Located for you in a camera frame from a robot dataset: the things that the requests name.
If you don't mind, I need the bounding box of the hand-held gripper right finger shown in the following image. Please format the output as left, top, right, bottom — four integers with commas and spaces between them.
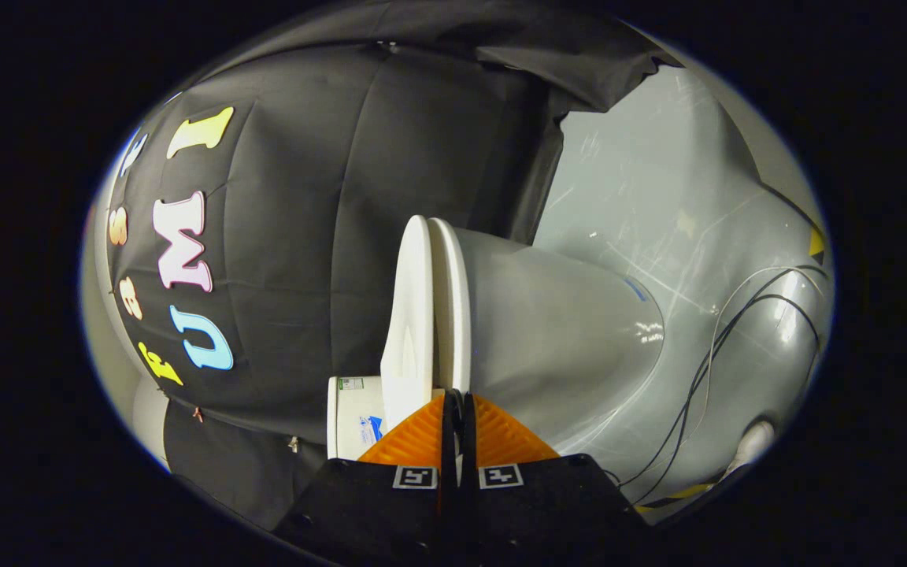
460, 392, 651, 567

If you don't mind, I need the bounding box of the black backdrop cloth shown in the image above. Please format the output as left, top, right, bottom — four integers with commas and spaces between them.
107, 0, 687, 532

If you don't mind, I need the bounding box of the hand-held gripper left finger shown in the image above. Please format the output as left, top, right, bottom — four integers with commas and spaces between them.
272, 392, 459, 567

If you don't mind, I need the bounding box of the white toilet lid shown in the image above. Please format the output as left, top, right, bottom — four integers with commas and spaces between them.
380, 214, 436, 432

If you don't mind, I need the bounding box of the thin black cable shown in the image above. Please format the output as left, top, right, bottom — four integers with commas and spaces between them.
603, 268, 829, 506

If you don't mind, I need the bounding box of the thin white cable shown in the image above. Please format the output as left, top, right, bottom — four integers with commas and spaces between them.
690, 265, 826, 442

